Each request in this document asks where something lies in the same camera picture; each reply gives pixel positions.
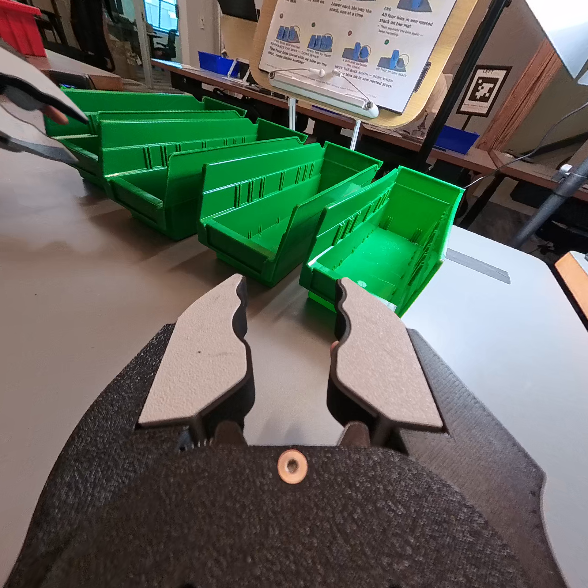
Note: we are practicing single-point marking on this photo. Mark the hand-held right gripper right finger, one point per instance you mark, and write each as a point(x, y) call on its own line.
point(386, 367)

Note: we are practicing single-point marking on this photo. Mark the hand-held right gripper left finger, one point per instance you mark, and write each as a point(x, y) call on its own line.
point(197, 367)

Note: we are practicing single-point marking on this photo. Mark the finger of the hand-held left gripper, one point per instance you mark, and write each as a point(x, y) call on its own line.
point(32, 144)
point(27, 73)

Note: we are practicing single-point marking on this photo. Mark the green plastic bin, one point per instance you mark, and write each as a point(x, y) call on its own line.
point(275, 183)
point(147, 202)
point(138, 100)
point(381, 248)

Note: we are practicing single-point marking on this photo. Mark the person's left hand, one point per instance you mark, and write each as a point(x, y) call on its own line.
point(57, 115)

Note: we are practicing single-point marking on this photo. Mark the grey device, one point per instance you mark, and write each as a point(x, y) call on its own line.
point(69, 80)

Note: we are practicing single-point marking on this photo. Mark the red plastic bin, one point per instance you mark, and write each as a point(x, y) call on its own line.
point(18, 27)

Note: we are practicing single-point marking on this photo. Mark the wood-edged white table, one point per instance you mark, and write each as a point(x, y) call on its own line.
point(105, 81)

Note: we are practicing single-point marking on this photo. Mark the black office chair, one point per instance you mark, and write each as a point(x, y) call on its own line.
point(167, 43)

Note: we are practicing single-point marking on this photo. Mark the brown wooden table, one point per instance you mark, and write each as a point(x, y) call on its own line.
point(193, 71)

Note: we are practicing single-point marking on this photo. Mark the blue plastic bin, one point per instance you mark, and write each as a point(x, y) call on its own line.
point(459, 138)
point(216, 62)

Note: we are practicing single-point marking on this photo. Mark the clear acrylic sign holder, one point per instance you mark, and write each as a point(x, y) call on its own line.
point(236, 69)

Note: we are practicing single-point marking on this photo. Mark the black monitor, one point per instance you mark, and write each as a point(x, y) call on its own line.
point(239, 9)

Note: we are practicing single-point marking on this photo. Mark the grey metal pole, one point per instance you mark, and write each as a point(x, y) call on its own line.
point(546, 206)

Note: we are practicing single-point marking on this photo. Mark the white board stand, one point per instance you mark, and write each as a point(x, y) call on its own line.
point(291, 115)

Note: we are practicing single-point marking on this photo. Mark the clear page holder bar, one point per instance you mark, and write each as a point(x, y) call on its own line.
point(321, 94)

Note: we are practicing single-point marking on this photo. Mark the black and white marker poster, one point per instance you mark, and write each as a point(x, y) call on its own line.
point(484, 89)

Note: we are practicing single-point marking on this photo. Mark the white instruction sheet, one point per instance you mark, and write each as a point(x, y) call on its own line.
point(358, 27)

